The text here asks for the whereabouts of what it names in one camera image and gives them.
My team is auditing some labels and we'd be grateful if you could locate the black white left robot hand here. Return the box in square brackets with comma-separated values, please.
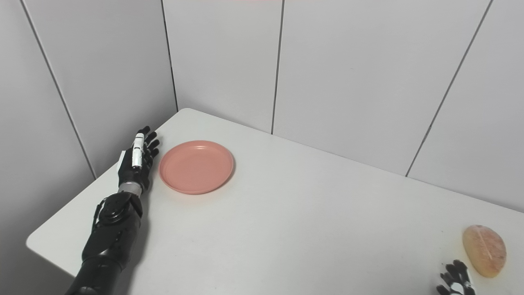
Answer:
[117, 126, 160, 193]

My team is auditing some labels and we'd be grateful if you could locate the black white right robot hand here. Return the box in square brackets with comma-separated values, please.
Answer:
[436, 260, 477, 295]

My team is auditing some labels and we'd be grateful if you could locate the oval bread roll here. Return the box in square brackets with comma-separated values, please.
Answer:
[462, 225, 507, 278]

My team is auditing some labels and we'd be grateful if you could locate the pink round plate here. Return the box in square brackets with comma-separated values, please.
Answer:
[159, 140, 235, 195]

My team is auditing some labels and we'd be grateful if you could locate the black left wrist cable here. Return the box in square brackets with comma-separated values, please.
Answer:
[93, 198, 108, 230]

